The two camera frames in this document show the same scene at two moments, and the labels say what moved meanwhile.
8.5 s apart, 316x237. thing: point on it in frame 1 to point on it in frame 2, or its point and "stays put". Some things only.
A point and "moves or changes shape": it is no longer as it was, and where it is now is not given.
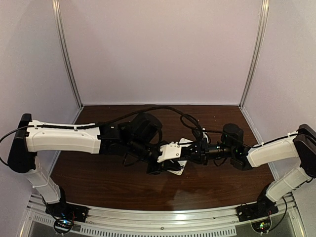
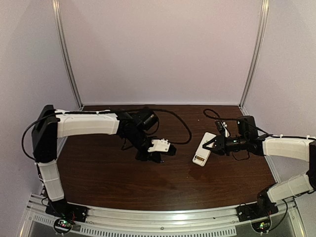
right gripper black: [204, 151] to [219, 143]
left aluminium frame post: [64, 52] stays put
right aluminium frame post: [261, 30] stays put
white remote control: [181, 163] moves or changes shape
